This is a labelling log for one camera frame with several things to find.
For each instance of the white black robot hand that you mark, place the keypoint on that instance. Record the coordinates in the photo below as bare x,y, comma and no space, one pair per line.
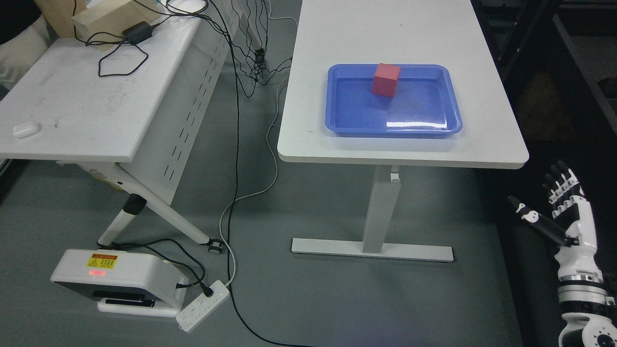
570,225

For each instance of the pink cube block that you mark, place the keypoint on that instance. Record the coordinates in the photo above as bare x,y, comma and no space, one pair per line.
386,79

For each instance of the black metal shelf rack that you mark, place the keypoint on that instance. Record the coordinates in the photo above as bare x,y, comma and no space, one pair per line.
557,60

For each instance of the blue tray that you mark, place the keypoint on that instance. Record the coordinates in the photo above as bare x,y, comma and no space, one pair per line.
424,105

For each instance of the wooden block box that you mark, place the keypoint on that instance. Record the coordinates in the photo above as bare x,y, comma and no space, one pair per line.
106,20

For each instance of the white standing table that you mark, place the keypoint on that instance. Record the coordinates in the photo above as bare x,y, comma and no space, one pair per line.
438,32

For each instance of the white power strip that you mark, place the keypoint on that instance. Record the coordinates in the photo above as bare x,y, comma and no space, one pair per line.
190,317

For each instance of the white folding desk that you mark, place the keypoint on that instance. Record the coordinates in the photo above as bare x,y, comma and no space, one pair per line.
131,121

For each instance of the white box device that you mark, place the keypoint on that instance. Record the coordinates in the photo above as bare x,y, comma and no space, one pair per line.
122,282

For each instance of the black power adapter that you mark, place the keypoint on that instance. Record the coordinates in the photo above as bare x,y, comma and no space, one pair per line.
138,33

